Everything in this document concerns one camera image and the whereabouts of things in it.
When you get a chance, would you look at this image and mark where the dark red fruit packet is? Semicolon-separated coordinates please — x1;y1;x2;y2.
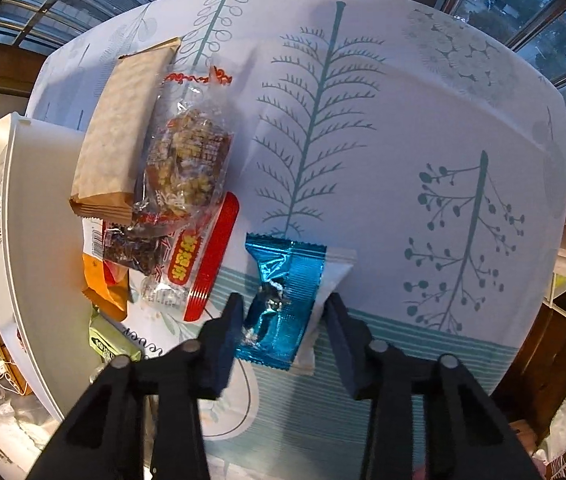
90;217;174;276

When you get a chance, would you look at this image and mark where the shiny blue wrapper packet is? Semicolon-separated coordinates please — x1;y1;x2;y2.
235;232;356;376

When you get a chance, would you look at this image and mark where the green snack packet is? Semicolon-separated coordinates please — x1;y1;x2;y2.
88;310;144;363

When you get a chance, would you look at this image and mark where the clear packet with red label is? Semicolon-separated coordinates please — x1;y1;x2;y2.
140;192;240;322

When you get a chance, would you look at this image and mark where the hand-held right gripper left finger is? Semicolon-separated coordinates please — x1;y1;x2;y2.
28;292;245;480

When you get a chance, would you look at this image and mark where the tree print tablecloth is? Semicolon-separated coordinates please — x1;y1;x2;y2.
25;0;566;441

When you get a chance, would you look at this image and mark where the clear nut brittle packet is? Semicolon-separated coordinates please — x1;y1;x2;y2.
133;65;236;221

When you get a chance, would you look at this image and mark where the brown paper packet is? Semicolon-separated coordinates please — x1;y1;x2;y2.
69;37;182;221

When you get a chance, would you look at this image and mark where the white plastic bin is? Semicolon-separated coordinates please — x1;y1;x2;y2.
0;112;108;421

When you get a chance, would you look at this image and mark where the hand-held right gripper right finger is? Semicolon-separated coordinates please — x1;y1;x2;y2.
324;294;541;480

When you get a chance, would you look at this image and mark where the orange snack packet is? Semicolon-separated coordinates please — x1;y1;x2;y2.
81;254;130;322

